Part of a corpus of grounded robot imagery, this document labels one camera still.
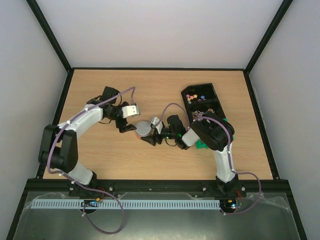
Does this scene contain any round metal lid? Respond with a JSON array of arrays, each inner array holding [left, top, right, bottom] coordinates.
[[135, 120, 152, 137]]

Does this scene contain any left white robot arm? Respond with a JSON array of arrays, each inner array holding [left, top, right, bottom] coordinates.
[[38, 86, 140, 186]]

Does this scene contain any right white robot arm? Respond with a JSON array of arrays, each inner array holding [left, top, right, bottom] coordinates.
[[138, 110, 238, 196]]

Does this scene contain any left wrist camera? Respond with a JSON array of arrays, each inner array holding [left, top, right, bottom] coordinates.
[[121, 105, 140, 119]]

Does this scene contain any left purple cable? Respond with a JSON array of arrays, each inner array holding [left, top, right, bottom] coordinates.
[[46, 86, 137, 235]]

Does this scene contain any purple cable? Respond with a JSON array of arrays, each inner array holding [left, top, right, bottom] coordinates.
[[159, 102, 262, 216], [46, 86, 137, 235]]

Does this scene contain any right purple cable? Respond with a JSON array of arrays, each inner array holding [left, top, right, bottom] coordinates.
[[159, 102, 262, 216]]

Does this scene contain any light blue slotted duct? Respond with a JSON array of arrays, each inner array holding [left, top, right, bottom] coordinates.
[[30, 199, 220, 210]]

